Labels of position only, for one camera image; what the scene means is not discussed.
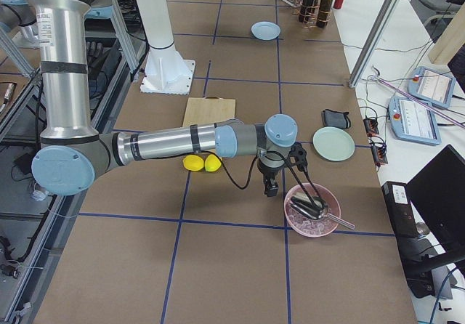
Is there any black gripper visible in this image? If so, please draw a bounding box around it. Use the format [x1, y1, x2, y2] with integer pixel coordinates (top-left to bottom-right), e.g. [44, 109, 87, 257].
[257, 162, 280, 198]

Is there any light blue plate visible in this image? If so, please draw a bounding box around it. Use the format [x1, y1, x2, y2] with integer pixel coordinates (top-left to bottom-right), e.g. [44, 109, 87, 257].
[251, 21, 280, 41]

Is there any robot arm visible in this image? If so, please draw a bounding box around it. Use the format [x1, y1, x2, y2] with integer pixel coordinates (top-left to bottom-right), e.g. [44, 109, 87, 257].
[28, 0, 297, 197]

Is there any light green plate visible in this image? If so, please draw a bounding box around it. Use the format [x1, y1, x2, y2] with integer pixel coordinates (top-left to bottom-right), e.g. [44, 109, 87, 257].
[312, 126, 355, 162]

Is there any metal ice scoop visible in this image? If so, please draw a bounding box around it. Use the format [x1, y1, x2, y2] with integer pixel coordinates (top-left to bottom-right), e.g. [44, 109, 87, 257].
[289, 192, 355, 230]

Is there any pink bowl with ice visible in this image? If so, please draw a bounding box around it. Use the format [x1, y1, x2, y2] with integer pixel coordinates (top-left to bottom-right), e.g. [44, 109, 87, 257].
[284, 182, 341, 238]

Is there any lemon right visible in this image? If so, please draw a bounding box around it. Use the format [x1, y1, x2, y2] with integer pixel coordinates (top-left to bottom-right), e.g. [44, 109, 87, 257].
[204, 154, 222, 172]

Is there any lemon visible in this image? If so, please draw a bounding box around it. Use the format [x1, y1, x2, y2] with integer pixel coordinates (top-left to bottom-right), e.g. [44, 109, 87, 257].
[204, 154, 222, 172]
[182, 155, 204, 171]

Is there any lemon left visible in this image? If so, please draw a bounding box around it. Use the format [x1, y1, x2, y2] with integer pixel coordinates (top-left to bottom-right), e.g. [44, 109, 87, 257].
[182, 155, 204, 171]

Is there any dark grey folded cloth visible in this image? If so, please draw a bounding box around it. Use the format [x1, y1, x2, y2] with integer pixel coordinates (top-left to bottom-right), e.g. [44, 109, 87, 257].
[322, 109, 352, 129]

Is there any wooden cutting board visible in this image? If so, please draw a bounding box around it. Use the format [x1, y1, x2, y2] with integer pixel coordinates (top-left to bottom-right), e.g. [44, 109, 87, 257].
[182, 97, 236, 126]

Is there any teach pendant near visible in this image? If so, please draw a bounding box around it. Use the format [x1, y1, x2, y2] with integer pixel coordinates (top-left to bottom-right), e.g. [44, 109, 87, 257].
[388, 96, 441, 146]

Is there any teach pendant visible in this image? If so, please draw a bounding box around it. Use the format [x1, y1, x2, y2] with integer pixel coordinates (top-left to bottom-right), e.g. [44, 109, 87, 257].
[388, 96, 441, 146]
[408, 66, 456, 109]

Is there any black monitor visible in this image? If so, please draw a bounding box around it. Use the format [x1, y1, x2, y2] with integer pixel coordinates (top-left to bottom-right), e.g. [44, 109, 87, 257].
[396, 145, 464, 298]

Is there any teach pendant far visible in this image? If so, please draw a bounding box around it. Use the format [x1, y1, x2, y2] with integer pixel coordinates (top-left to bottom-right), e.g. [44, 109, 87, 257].
[408, 66, 456, 109]

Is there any dark wine bottle front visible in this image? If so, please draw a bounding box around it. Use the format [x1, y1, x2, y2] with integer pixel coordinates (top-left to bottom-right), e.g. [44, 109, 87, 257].
[316, 0, 333, 28]

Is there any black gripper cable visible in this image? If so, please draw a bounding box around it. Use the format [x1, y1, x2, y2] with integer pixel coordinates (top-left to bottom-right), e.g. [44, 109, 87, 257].
[219, 153, 326, 212]

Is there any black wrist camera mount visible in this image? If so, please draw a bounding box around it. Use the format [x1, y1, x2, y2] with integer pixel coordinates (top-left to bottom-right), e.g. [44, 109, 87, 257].
[288, 142, 308, 172]

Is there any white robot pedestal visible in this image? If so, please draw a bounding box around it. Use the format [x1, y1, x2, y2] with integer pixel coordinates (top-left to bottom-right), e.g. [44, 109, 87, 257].
[137, 0, 195, 95]

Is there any copper wire bottle rack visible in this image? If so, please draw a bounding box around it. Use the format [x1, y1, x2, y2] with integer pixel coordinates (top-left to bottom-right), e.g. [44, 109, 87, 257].
[305, 4, 320, 27]

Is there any aluminium frame post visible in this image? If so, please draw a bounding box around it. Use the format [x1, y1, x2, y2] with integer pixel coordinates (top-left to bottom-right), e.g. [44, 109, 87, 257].
[348, 0, 400, 89]

